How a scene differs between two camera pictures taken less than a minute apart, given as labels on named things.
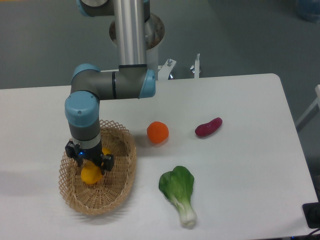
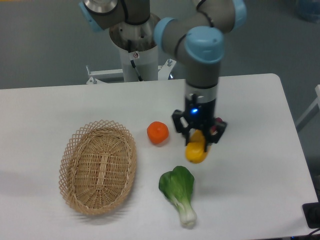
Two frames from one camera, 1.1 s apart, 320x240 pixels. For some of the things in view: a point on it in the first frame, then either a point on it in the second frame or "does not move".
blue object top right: [309, 9] does not move
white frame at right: [311, 112] does not move
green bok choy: [177, 185] does not move
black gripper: [93, 154] -> [198, 114]
